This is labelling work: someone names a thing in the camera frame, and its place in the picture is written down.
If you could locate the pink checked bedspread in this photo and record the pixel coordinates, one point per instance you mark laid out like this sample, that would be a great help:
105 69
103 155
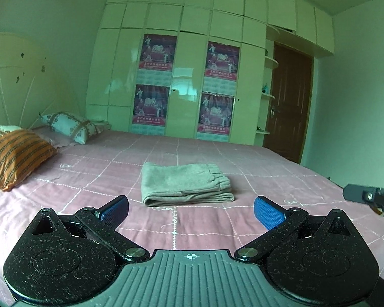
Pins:
259 172

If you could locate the cream corner shelves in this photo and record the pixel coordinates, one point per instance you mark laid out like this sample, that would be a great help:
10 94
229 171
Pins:
270 64

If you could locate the brown wooden door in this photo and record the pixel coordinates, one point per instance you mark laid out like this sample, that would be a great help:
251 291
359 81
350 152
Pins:
289 102

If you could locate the wall poster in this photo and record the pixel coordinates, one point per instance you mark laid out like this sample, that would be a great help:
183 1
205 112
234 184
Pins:
157 52
221 60
151 105
216 115

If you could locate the grey-green pants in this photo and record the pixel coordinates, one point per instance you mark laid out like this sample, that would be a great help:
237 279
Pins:
182 182

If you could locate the small teal bottle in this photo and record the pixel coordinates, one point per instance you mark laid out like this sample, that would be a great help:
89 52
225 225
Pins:
266 87

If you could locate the pink pillow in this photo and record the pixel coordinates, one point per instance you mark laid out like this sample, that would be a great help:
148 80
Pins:
52 136

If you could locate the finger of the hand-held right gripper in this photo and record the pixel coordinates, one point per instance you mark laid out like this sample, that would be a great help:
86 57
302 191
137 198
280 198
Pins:
358 193

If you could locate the white patterned bolster pillow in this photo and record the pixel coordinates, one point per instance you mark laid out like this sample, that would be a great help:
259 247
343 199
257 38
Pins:
70 126

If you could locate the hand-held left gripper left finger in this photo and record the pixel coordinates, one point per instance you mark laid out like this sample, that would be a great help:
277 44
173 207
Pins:
113 212

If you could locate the orange striped pillow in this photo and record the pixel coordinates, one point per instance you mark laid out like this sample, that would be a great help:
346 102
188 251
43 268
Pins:
16 156

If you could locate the cream built-in wardrobe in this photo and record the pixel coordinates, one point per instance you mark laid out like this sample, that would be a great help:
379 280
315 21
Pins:
188 38

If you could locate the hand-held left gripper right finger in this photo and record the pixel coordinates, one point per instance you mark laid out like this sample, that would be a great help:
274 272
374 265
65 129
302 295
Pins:
268 212

